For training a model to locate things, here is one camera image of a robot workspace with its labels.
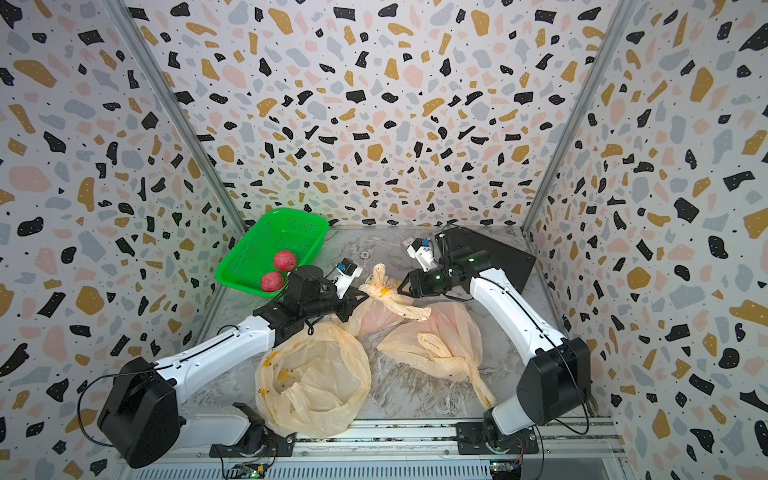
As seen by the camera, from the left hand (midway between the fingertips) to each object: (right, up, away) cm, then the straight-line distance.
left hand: (370, 293), depth 79 cm
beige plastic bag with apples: (-14, -22, -3) cm, 26 cm away
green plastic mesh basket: (-47, +10, +31) cm, 57 cm away
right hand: (+9, +1, -1) cm, 9 cm away
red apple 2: (-34, +2, +18) cm, 39 cm away
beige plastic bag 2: (+4, -2, -4) cm, 6 cm away
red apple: (-32, +8, +24) cm, 41 cm away
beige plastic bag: (+20, -13, -1) cm, 24 cm away
